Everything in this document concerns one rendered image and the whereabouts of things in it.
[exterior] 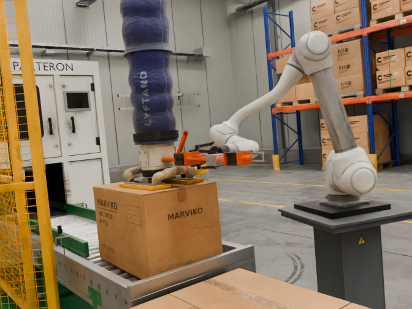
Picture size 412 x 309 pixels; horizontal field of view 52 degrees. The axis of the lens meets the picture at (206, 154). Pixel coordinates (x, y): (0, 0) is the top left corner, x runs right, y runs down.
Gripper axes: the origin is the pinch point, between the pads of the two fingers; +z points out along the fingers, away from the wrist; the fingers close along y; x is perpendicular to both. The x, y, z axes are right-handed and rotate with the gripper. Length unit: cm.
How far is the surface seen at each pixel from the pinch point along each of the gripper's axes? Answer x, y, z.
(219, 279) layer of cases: -10, 54, -2
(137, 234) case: 15.7, 31.8, 22.1
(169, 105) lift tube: 17.3, -25.5, -3.4
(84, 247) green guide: 74, 47, 25
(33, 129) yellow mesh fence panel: 76, -21, 44
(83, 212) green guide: 189, 48, -21
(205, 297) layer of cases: -21, 54, 14
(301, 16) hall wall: 585, -288, -843
